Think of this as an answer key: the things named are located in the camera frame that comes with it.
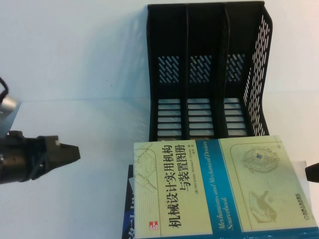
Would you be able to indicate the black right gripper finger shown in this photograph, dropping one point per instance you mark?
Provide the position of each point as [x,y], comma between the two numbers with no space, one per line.
[312,173]

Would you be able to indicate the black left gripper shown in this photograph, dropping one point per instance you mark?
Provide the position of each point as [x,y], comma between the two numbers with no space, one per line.
[42,154]

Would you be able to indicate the yellow mechanical devices book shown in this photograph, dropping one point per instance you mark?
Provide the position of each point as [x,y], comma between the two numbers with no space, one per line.
[224,186]

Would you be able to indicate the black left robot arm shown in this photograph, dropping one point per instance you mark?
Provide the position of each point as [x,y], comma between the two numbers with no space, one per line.
[12,161]

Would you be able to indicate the white car chassis book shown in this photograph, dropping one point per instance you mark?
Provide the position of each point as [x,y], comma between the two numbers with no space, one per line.
[299,171]

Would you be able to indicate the black plastic book stand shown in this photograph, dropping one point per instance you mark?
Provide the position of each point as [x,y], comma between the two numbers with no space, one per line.
[185,74]

